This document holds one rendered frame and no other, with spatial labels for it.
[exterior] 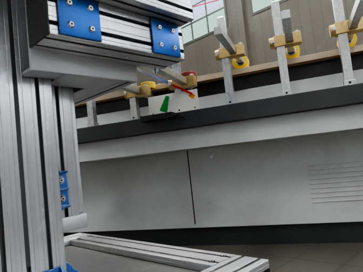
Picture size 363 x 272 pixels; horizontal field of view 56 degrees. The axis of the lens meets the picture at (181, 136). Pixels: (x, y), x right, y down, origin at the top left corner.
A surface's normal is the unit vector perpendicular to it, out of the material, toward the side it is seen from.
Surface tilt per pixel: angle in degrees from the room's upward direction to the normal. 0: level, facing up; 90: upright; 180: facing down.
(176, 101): 90
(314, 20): 90
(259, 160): 90
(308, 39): 90
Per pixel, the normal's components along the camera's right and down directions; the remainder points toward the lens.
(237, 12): -0.70, 0.03
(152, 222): -0.34, -0.04
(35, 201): 0.71, -0.13
